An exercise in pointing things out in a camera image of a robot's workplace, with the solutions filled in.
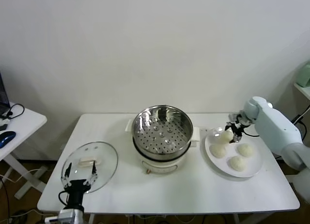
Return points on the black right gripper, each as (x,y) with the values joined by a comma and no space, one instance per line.
(238,127)

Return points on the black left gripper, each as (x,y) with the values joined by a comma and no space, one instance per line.
(76,188)

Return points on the white steamed baozi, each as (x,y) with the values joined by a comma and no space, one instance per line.
(238,163)
(217,151)
(245,150)
(225,137)

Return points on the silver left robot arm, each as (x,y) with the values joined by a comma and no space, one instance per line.
(72,216)

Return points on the light blue right robot arm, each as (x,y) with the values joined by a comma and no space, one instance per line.
(273,127)

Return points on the perforated steel steamer basket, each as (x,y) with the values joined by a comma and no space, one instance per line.
(162,136)

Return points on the round glass pot lid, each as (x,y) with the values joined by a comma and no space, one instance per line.
(106,156)

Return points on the large white round plate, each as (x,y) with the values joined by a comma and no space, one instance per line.
(218,165)

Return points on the white side table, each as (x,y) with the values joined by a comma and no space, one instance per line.
(29,122)

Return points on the cream electric cooking pot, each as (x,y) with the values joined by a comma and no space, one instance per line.
(157,166)

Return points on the blue computer mouse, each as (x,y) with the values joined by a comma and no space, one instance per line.
(6,138)

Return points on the white shelf board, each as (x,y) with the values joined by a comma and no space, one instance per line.
(304,89)

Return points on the small black desk device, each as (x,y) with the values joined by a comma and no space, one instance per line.
(3,127)

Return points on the mint green appliance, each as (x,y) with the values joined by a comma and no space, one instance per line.
(304,75)

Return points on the small white desk adapter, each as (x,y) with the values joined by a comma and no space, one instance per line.
(3,121)

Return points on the dark laptop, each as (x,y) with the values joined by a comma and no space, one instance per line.
(3,95)

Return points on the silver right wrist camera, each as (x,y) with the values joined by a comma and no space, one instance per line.
(233,117)

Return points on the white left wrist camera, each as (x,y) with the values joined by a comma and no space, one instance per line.
(52,219)

